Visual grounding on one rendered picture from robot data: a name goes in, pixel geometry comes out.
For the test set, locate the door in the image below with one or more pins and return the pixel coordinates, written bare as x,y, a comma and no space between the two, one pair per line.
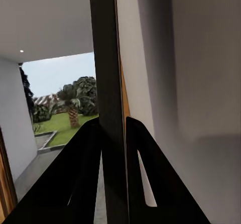
47,92

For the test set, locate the poster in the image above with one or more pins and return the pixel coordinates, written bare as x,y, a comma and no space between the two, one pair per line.
108,70

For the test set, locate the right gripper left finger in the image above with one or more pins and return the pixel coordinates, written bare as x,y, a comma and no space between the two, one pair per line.
66,192

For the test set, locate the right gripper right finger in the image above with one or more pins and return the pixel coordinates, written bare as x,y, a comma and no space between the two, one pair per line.
175,204

